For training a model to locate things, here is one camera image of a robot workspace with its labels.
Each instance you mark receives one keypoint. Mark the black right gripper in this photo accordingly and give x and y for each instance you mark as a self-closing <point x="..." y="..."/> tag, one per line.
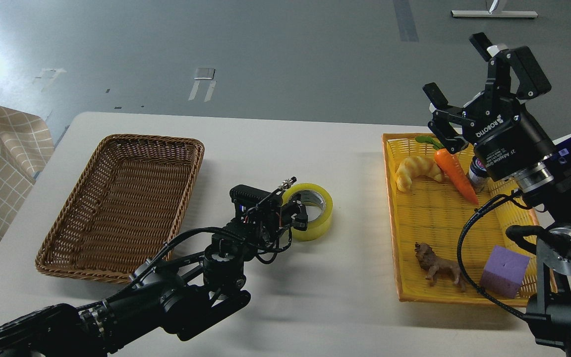
<point x="506" y="138"/>

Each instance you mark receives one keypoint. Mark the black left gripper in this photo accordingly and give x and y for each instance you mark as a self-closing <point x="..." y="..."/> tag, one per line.
<point x="271" y="221"/>

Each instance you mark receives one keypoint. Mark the yellow tape roll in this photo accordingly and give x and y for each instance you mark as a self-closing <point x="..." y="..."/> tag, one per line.
<point x="319" y="206"/>

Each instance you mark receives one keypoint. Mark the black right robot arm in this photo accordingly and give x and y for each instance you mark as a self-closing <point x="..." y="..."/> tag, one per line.
<point x="546" y="184"/>

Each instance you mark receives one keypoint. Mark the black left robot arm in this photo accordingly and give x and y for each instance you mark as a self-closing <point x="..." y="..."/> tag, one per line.
<point x="195" y="281"/>

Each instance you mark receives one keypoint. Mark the toy carrot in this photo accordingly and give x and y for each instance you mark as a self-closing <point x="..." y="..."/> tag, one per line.
<point x="450" y="165"/>

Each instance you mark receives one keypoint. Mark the small dark jar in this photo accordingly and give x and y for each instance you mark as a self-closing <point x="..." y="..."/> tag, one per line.
<point x="477" y="175"/>

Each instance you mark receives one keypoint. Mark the white stand base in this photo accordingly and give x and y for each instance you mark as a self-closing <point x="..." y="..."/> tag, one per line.
<point x="495" y="9"/>

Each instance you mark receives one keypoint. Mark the toy croissant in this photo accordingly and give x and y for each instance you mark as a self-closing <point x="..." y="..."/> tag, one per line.
<point x="412" y="167"/>

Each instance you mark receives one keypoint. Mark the brown toy lion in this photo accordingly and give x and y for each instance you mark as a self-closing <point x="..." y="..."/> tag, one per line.
<point x="435" y="265"/>

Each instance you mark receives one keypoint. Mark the yellow plastic basket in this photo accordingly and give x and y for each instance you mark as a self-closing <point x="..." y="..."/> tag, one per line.
<point x="435" y="213"/>

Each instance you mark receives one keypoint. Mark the brown wicker basket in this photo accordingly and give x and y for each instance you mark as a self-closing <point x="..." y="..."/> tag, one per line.
<point x="130" y="199"/>

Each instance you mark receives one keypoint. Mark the purple foam cube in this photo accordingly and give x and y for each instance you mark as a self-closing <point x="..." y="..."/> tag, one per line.
<point x="504" y="272"/>

